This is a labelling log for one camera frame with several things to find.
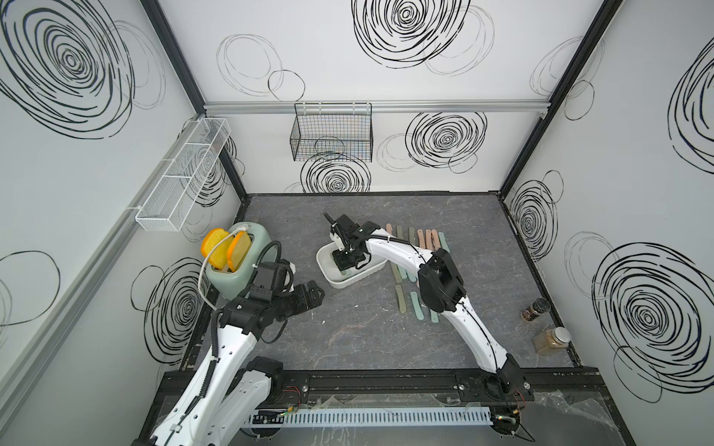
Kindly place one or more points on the black wire basket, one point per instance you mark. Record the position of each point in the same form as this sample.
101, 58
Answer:
345, 128

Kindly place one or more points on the aluminium wall rail back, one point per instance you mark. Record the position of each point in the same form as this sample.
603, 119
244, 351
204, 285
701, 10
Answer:
377, 106

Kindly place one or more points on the orange toast slice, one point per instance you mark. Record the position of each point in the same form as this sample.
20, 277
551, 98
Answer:
238, 250
214, 248

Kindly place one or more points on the white wire shelf basket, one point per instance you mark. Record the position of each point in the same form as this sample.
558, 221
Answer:
172, 199

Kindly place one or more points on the long teal knife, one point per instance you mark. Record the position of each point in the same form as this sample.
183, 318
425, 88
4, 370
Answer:
415, 300

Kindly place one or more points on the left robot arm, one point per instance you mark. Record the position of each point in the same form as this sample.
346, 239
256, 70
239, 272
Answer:
228, 387

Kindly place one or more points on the orange toast slice left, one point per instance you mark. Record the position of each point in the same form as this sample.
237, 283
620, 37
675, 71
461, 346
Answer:
214, 248

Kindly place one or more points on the aluminium wall rail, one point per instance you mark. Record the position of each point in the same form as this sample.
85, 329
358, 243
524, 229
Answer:
377, 106
21, 379

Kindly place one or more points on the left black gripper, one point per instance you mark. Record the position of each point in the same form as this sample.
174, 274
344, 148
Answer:
304, 302

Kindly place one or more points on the pink folding fruit knife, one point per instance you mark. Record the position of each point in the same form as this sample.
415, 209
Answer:
421, 239

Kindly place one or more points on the spice jar black cap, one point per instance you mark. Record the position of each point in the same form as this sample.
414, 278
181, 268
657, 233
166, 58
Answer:
538, 308

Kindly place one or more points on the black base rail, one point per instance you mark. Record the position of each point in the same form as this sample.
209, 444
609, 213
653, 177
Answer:
308, 387

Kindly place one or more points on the green toaster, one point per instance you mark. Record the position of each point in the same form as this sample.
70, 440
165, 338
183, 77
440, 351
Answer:
230, 284

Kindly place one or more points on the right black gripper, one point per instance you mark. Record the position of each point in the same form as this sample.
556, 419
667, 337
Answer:
341, 264

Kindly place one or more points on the grey slotted cable duct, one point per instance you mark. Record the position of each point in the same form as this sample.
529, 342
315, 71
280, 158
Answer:
374, 417

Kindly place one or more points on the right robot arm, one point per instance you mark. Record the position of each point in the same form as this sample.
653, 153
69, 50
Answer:
441, 288

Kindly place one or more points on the teal folding fruit knife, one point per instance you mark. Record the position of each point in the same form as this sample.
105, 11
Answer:
443, 242

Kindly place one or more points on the orange toast slice right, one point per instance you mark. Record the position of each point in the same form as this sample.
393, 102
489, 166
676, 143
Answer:
238, 250

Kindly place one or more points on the white plastic storage box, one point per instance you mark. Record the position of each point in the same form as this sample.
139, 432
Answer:
342, 278

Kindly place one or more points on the aluminium wall rail left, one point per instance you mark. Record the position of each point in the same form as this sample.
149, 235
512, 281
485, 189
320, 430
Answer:
21, 379

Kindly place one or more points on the glass spice jar silver cap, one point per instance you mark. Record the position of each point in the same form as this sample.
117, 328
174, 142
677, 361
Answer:
552, 340

